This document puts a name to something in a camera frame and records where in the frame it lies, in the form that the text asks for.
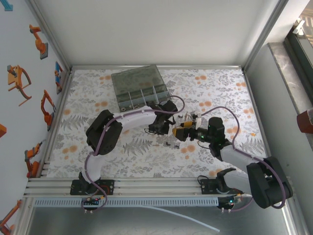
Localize floral printed tablecloth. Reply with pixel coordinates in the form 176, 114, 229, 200
45, 68, 274, 179

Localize transparent grey compartment organizer box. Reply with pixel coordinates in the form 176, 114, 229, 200
111, 64, 173, 114

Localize small circuit board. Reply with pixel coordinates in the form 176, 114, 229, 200
82, 197, 108, 211
217, 194, 245, 211

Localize grey stone window ledge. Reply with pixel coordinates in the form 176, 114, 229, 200
268, 42, 313, 116

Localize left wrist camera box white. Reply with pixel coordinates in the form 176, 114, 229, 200
167, 116, 177, 135

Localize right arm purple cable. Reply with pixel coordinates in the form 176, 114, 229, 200
200, 106, 287, 213

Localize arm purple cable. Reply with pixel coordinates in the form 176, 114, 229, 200
82, 95, 185, 212
200, 106, 287, 213

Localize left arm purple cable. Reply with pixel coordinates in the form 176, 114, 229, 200
82, 95, 185, 212

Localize wide aluminium base rail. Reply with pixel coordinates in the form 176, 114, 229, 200
24, 176, 255, 197

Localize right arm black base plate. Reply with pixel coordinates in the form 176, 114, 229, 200
200, 178, 245, 196

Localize aluminium frame rail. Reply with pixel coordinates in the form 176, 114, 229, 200
39, 70, 74, 178
70, 65, 245, 72

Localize grey slotted cable duct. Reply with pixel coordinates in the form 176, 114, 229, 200
33, 197, 219, 207

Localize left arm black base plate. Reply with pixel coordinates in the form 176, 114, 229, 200
70, 179, 115, 196

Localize aluminium frame post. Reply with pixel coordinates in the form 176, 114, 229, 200
25, 0, 73, 71
242, 0, 290, 72

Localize blue orange gantry wall sticker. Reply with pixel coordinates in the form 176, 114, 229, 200
53, 61, 65, 95

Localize dark window frame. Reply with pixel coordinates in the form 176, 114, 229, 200
283, 0, 313, 103

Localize white window handle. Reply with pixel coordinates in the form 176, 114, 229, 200
293, 19, 306, 35

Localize orange grey claw wall sticker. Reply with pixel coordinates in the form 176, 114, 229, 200
6, 65, 33, 107

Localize blue machine wall sticker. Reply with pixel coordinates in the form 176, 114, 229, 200
0, 0, 13, 12

